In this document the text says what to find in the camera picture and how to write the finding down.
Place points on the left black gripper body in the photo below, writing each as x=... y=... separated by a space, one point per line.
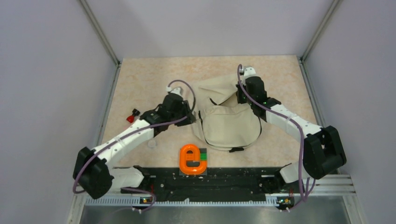
x=183 y=112

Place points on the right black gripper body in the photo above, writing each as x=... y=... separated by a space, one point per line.
x=242 y=99

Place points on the cream canvas student bag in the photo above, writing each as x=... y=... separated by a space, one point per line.
x=223 y=123

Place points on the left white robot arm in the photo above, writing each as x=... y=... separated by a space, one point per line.
x=93 y=172

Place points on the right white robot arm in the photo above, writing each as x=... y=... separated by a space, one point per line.
x=321 y=151

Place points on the red black stamp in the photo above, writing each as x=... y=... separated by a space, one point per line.
x=135 y=113

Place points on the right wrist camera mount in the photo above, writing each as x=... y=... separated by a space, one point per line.
x=247 y=72

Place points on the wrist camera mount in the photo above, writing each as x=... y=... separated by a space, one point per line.
x=247 y=72
x=177 y=90

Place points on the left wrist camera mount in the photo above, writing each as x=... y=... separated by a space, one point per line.
x=177 y=90

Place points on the orange ring toy on bricks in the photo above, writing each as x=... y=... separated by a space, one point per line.
x=192 y=160

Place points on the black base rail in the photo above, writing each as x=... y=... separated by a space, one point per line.
x=216 y=184

